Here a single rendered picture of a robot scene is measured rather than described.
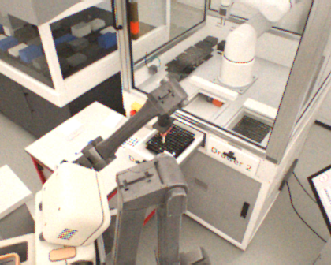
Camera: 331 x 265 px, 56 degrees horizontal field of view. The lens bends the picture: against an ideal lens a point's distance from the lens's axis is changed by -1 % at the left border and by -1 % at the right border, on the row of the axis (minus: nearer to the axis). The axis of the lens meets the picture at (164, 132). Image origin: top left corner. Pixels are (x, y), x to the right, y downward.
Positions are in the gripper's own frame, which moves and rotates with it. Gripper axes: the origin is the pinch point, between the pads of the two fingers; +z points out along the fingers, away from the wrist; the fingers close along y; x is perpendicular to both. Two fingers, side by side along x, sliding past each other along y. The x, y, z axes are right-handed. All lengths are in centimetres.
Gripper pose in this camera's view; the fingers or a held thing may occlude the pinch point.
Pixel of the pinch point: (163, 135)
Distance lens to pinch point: 156.8
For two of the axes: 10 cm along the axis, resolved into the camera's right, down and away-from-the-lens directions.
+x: -7.8, -4.7, 4.2
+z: 0.1, 6.5, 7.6
